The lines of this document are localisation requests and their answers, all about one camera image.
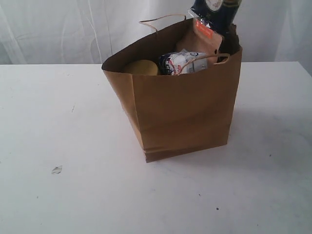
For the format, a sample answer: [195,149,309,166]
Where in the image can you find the brown kraft pouch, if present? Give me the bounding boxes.
[175,18,224,64]

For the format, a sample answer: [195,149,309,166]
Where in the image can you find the small white blue milk carton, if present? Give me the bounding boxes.
[158,49,209,75]

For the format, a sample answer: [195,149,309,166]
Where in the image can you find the torn clear plastic scrap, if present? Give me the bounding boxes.
[51,165,62,175]

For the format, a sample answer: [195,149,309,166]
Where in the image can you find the glass nut jar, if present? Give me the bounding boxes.
[122,59,159,76]

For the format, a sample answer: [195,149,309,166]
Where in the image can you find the brown paper shopping bag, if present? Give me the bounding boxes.
[102,19,242,162]

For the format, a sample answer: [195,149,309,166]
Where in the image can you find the white backdrop curtain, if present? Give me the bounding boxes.
[0,0,312,69]

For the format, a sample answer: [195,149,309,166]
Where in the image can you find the spaghetti pack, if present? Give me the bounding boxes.
[190,0,241,36]

